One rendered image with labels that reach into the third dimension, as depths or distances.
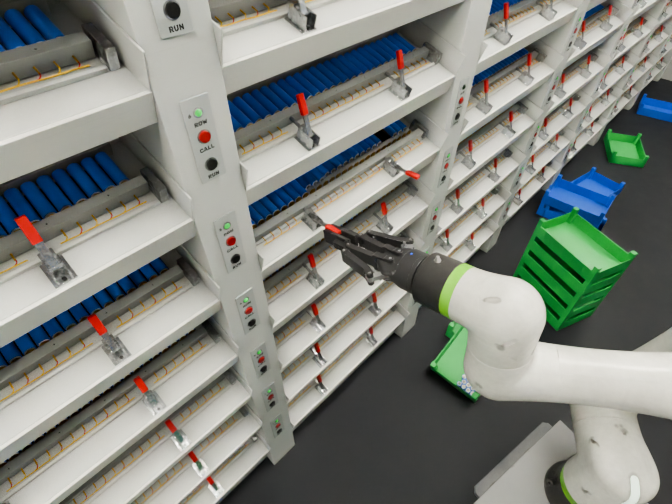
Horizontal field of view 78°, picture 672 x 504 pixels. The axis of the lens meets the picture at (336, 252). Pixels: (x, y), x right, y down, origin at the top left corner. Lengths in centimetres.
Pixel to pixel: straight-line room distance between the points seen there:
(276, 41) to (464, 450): 142
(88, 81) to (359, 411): 138
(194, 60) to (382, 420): 137
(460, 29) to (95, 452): 111
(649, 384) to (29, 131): 84
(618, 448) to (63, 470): 107
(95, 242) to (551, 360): 69
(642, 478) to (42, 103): 116
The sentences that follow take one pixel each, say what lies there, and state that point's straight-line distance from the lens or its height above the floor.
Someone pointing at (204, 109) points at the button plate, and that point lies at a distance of 59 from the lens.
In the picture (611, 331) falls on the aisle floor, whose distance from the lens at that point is 217.
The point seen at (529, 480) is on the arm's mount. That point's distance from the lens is 128.
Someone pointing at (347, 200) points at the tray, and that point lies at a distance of 95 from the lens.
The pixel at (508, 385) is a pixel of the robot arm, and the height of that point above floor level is 92.
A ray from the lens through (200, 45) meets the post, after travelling 57.
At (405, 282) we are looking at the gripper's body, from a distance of 71.
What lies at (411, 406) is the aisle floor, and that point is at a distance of 169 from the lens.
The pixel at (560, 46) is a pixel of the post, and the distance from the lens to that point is 174.
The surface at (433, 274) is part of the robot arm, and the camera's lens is 67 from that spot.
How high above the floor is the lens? 152
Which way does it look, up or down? 46 degrees down
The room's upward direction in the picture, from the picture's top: straight up
